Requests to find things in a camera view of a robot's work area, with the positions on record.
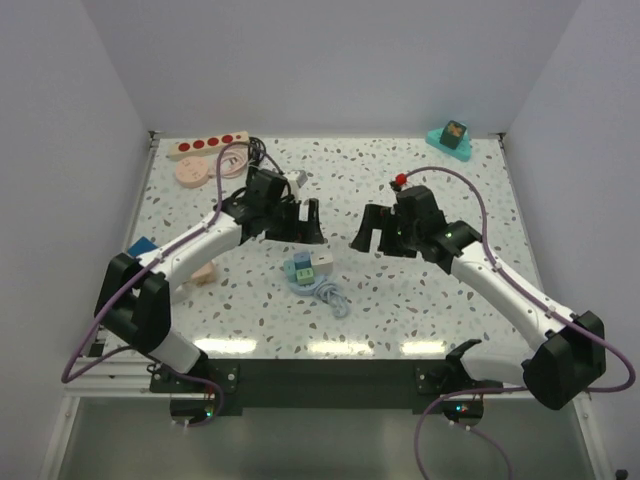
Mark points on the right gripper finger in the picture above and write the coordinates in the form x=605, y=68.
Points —
x=372, y=219
x=390, y=243

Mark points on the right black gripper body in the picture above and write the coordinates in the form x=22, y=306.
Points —
x=413, y=235

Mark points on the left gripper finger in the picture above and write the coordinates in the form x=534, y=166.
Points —
x=309, y=230
x=285, y=228

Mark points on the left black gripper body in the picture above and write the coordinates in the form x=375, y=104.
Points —
x=268, y=213

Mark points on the white charger block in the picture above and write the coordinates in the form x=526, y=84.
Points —
x=322, y=263

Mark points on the green small charger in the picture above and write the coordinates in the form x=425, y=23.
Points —
x=305, y=277

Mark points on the light blue round power strip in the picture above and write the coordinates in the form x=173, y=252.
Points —
x=289, y=271

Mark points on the pink round power strip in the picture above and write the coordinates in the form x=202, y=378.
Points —
x=192, y=172

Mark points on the beige power strip red sockets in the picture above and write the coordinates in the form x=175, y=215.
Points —
x=205, y=146

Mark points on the beige cube plug adapter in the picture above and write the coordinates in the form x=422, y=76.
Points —
x=205, y=275

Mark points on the blue cube socket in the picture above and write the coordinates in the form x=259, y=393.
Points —
x=141, y=246

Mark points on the white cube plug adapter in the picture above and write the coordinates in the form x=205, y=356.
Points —
x=181, y=293

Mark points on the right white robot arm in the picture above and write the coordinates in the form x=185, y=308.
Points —
x=563, y=355

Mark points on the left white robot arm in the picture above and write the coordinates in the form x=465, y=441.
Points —
x=135, y=302

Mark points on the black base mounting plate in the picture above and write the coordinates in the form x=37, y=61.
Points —
x=337, y=384

